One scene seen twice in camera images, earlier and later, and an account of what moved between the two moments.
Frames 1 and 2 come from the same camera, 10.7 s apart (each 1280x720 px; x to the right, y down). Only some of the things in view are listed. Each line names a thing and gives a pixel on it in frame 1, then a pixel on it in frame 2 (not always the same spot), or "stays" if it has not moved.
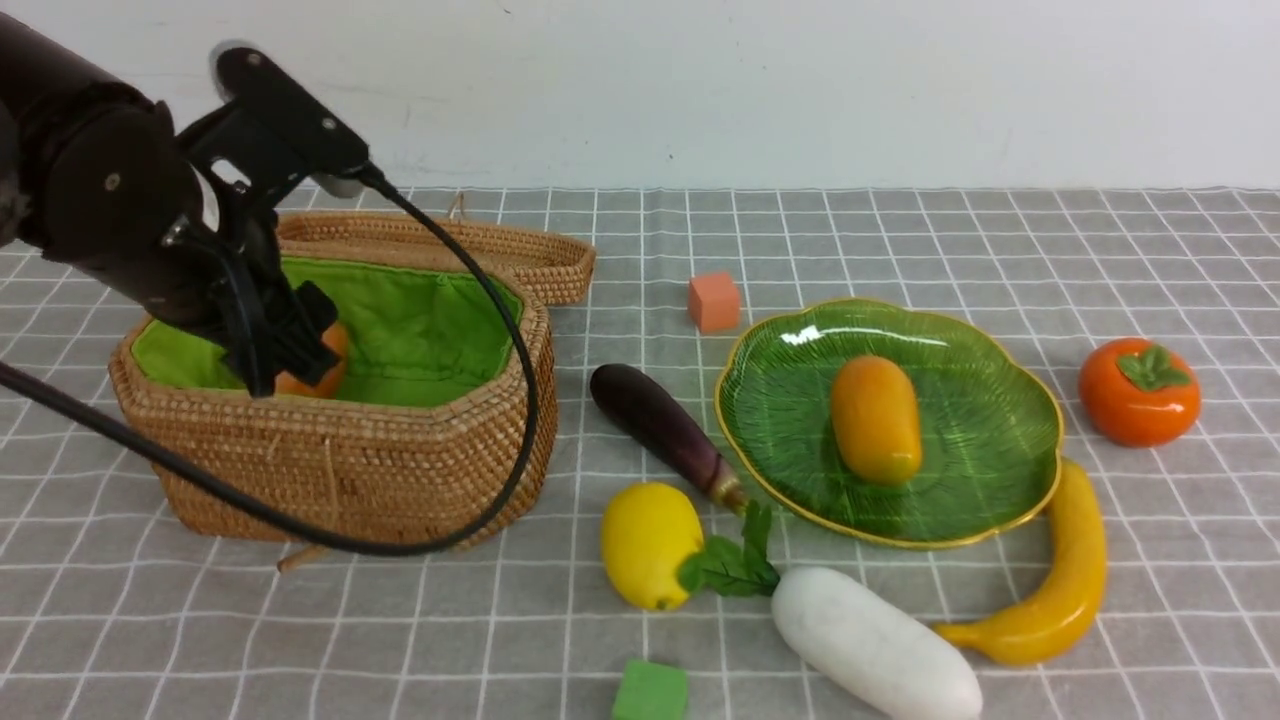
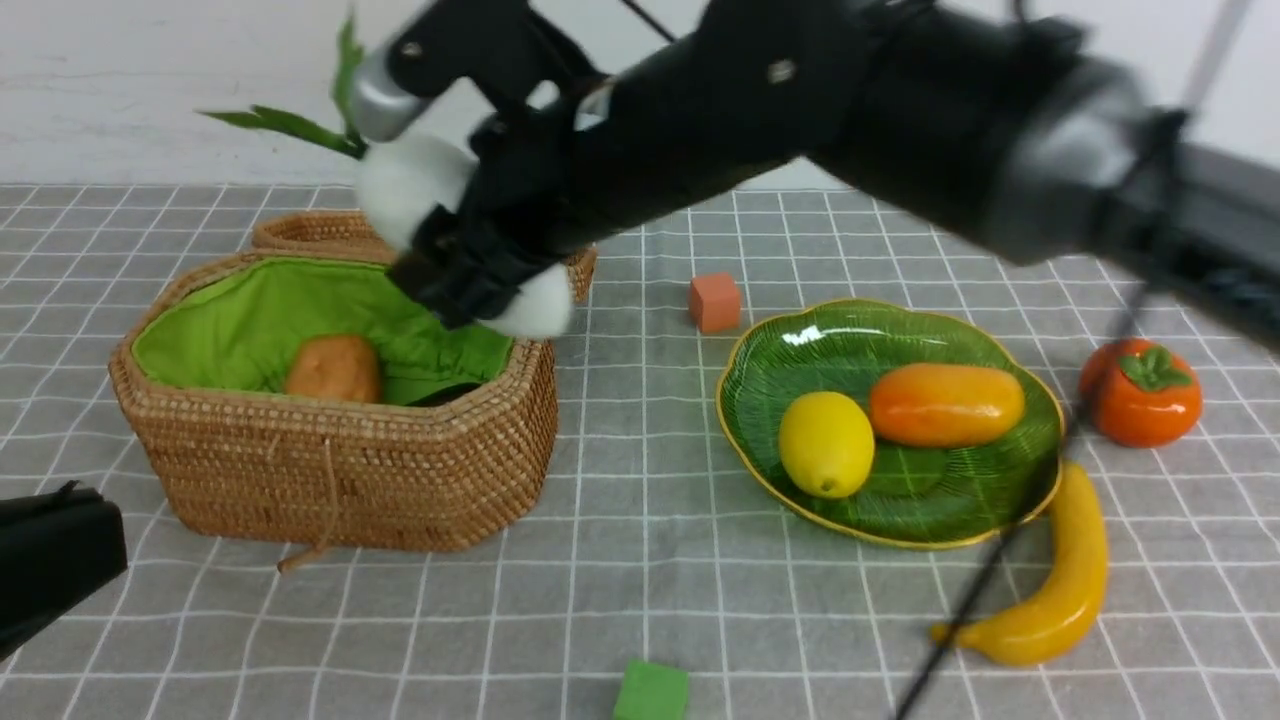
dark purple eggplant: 641,404 -> 444,394
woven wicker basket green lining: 416,438 stays
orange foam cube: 713,301 stays
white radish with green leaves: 851,643 -> 400,179
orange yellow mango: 876,420 -> 946,405
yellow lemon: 648,529 -> 826,441
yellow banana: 1059,619 stays
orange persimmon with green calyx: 1139,393 stays
